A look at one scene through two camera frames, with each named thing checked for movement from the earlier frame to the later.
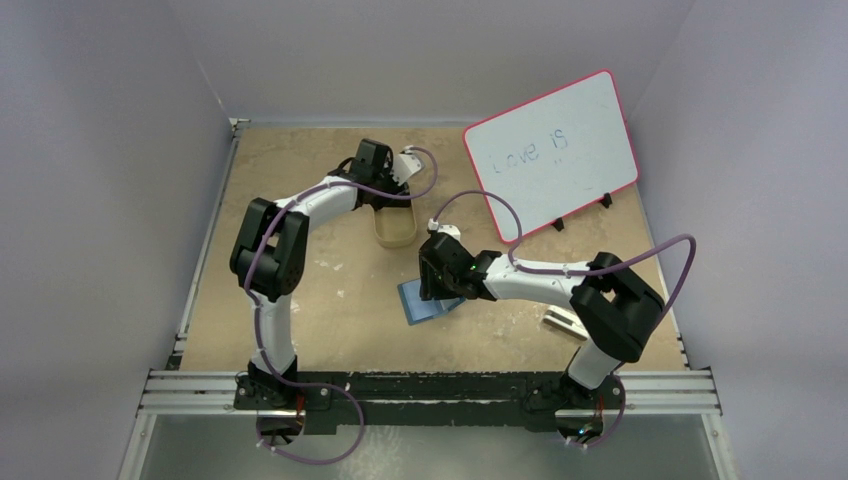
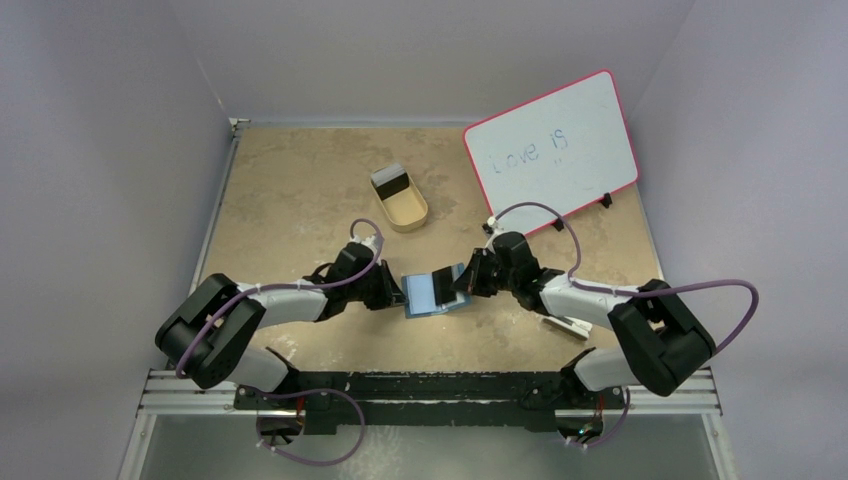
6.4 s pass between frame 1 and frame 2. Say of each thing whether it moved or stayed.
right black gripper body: moved
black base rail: stayed
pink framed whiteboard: stayed
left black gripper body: moved
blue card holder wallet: stayed
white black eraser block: stayed
